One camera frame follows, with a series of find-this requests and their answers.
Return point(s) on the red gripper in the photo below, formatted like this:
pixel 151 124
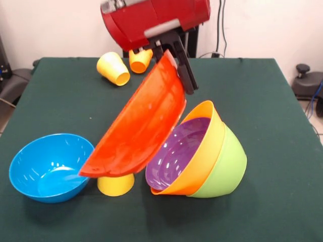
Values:
pixel 156 17

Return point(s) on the red bowl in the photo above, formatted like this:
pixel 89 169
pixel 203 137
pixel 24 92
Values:
pixel 141 131

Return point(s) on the purple bowl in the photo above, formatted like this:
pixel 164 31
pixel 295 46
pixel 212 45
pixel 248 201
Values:
pixel 176 151

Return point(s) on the large orange bowl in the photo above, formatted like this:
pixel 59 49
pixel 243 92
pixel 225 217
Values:
pixel 207 156

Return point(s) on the yellow cup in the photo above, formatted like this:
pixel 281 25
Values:
pixel 116 186
pixel 107 61

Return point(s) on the blue bowl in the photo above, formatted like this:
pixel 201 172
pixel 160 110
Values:
pixel 45 176

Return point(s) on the orange cup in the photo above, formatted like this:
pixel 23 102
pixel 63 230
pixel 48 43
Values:
pixel 138 64

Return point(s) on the yellow-orange cup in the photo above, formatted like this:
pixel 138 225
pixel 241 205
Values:
pixel 122 78

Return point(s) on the dark green tablecloth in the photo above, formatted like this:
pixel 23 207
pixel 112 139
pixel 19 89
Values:
pixel 252 75

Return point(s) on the green bowl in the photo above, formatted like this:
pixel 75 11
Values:
pixel 227 171

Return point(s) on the black equipment box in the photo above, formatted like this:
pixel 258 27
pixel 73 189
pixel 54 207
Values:
pixel 3 65

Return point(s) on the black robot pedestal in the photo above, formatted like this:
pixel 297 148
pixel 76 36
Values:
pixel 193 43

